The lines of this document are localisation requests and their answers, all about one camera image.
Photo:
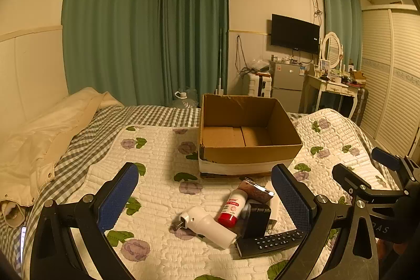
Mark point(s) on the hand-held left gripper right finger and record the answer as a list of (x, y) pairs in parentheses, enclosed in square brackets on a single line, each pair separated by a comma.
[(292, 198)]

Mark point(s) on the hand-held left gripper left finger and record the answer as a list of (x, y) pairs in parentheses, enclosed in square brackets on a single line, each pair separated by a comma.
[(118, 198)]

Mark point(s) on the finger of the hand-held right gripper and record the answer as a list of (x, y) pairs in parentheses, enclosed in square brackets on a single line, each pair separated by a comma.
[(347, 176), (384, 155)]

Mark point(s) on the brown small pouch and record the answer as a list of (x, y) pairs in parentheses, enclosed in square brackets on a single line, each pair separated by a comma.
[(254, 189)]

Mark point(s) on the black power adapter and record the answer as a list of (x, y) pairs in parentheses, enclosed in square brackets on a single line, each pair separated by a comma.
[(257, 217)]

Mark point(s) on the black remote control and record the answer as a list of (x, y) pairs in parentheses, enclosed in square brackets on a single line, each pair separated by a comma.
[(262, 244)]

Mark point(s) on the white bottle with red cap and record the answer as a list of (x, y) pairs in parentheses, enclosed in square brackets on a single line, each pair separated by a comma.
[(233, 204)]

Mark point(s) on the white plug-in device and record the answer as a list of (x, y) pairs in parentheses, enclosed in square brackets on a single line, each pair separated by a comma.
[(206, 224)]

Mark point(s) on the cardboard box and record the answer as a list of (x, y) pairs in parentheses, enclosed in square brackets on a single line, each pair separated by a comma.
[(229, 116)]

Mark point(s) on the floral quilted blanket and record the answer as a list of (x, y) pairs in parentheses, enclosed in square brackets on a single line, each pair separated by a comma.
[(157, 168)]

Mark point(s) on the dark plaid suitcase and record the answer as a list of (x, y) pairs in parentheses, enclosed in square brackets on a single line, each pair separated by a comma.
[(360, 106)]

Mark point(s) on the grey checkered bed sheet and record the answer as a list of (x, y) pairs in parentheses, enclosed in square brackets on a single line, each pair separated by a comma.
[(75, 148)]

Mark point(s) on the white louvred wardrobe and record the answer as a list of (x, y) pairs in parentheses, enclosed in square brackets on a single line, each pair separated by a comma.
[(393, 76)]

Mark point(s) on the white dressing table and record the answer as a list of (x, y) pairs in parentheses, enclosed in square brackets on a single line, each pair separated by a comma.
[(328, 86)]

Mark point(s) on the cream jacket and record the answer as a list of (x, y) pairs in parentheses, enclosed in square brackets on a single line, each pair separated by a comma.
[(42, 139)]

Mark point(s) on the smartphone with lit screen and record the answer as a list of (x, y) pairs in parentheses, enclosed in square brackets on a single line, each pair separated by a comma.
[(23, 247)]

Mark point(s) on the grey small fridge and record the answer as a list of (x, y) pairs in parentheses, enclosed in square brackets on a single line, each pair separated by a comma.
[(287, 83)]

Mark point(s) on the white ribbed suitcase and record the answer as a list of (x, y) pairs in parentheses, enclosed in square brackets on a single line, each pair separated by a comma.
[(259, 86)]

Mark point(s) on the clear water jug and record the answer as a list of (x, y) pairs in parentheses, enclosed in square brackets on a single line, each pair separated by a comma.
[(185, 99)]

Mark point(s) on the oval white vanity mirror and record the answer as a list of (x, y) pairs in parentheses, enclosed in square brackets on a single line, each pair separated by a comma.
[(332, 48)]

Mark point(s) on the clear plastic bag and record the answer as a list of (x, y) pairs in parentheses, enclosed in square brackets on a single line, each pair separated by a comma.
[(260, 65)]

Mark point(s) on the green curtain beside wardrobe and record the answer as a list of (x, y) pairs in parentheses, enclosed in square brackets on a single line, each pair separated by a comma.
[(341, 14)]

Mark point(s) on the white mop pole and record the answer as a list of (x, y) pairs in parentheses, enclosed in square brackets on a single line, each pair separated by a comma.
[(220, 63)]

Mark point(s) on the wide green curtain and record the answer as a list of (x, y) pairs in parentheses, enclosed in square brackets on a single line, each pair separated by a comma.
[(111, 27)]

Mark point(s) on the narrow green curtain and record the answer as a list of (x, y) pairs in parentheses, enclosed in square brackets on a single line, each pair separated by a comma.
[(193, 27)]

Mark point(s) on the black wall television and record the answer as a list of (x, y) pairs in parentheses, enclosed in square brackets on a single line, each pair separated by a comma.
[(293, 34)]

